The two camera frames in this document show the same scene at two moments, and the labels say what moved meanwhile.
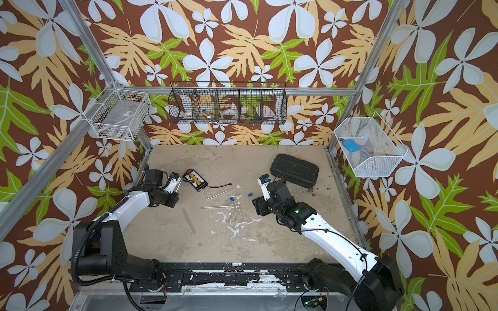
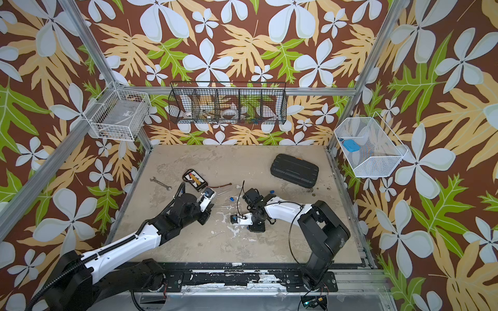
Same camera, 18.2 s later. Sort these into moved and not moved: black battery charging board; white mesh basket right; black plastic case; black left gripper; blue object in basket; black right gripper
Moved: black left gripper; black right gripper
Not moved: white mesh basket right; black plastic case; black battery charging board; blue object in basket
